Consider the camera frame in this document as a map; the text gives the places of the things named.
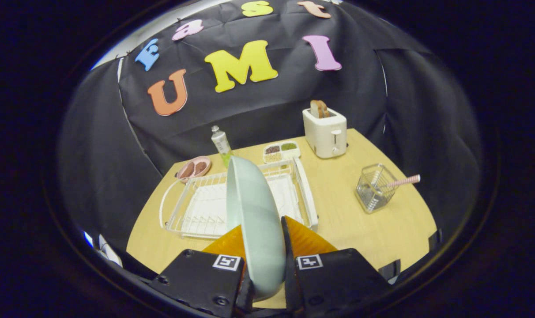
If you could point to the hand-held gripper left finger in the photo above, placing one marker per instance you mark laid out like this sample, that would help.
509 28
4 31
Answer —
197 282

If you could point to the white toaster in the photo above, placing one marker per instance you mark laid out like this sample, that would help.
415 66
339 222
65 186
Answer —
327 134

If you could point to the light green plate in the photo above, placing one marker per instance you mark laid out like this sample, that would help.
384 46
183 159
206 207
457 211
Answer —
258 229

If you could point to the white divided snack tray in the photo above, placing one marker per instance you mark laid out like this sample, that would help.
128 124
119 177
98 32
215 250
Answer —
281 152

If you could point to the pink bowl with food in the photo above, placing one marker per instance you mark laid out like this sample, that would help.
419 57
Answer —
193 168

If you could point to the white side table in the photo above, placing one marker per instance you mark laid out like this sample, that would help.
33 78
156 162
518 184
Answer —
111 254

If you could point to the clear bottle green label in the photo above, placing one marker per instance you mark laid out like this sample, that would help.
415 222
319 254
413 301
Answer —
221 143

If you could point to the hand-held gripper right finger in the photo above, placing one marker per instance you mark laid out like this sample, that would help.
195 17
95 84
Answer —
333 282

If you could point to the brown bread slice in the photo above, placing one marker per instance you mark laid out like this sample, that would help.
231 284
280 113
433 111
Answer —
319 108

